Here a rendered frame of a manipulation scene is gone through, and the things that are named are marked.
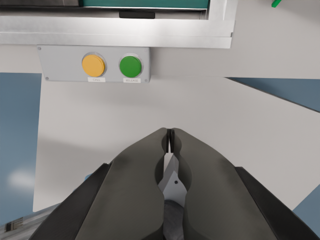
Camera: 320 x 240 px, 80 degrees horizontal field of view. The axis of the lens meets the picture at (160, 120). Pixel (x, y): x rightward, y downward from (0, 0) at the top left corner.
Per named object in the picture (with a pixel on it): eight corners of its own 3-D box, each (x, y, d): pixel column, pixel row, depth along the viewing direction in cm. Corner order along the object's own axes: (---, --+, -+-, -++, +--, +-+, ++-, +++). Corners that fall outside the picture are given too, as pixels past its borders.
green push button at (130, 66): (142, 75, 38) (141, 77, 37) (122, 75, 38) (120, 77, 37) (141, 54, 37) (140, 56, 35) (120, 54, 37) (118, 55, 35)
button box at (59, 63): (151, 75, 44) (149, 84, 38) (59, 74, 44) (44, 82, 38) (151, 43, 40) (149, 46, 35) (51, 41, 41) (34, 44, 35)
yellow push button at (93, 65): (107, 74, 38) (104, 77, 37) (87, 74, 38) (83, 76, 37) (105, 53, 37) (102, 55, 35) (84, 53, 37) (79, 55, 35)
